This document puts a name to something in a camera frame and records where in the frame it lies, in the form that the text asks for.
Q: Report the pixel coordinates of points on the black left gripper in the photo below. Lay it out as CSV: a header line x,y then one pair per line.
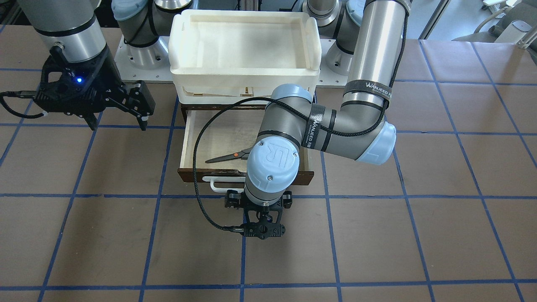
x,y
231,199

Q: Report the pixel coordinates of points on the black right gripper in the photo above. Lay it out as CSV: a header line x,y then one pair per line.
x,y
105,86

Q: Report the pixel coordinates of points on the dark brown wooden cabinet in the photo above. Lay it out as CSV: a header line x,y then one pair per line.
x,y
253,103

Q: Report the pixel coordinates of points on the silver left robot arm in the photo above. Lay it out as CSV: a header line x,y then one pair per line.
x,y
357,130

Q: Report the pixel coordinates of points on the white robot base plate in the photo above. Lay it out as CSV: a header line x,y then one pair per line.
x,y
137,65

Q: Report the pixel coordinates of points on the grey orange scissors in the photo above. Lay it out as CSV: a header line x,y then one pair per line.
x,y
242,155

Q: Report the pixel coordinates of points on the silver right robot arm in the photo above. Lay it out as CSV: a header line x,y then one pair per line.
x,y
70,24

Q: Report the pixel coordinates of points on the light wooden drawer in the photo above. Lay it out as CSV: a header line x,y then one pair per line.
x,y
232,131

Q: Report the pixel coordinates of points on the white plastic tray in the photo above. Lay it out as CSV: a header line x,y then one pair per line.
x,y
220,57

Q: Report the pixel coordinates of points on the white drawer handle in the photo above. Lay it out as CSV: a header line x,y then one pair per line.
x,y
214,180

